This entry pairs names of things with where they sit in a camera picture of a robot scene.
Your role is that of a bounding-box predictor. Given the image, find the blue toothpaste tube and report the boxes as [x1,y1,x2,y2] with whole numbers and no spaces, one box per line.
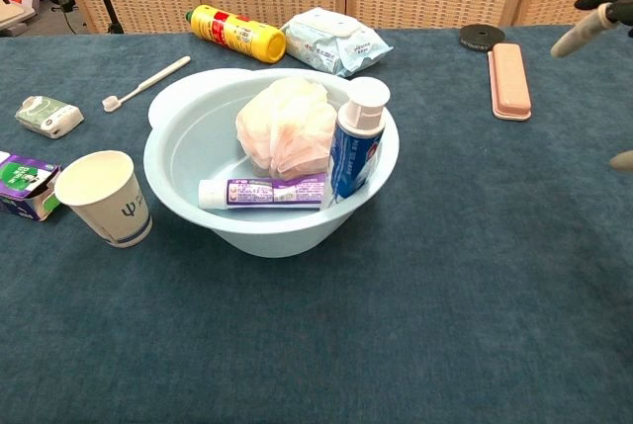
[327,76,392,208]

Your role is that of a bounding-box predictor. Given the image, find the pink bath pouf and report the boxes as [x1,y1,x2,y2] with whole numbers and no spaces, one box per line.
[234,76,338,181]

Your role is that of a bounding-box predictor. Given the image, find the white paper cup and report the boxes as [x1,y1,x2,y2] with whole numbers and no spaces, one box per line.
[53,149,153,249]

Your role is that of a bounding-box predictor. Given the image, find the purple toothpaste tube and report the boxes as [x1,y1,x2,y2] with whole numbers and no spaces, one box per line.
[198,172,330,212]

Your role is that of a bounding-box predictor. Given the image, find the light blue plastic basin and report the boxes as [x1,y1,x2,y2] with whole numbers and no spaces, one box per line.
[142,67,401,259]

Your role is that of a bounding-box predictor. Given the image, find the purple green box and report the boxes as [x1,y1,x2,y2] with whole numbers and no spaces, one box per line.
[0,150,63,223]

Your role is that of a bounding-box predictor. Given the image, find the pink toothbrush case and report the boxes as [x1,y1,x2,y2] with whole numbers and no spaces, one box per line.
[487,42,533,122]

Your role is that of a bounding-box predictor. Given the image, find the black round disc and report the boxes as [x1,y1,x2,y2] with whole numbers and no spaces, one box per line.
[458,23,506,54]

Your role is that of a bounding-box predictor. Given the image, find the light blue wet wipes pack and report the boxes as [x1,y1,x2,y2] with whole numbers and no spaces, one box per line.
[279,7,395,79]

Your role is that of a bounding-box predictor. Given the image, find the yellow plastic bottle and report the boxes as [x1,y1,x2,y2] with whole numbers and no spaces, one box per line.
[185,4,288,64]

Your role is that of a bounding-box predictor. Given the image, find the dark blue table cloth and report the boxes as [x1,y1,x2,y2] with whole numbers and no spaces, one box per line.
[0,23,633,424]

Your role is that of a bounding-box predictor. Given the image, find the white toothbrush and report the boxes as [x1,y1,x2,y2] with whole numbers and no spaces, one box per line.
[101,55,192,114]

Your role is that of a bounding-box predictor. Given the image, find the small green tissue pack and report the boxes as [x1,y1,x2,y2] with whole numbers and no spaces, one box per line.
[14,95,85,140]

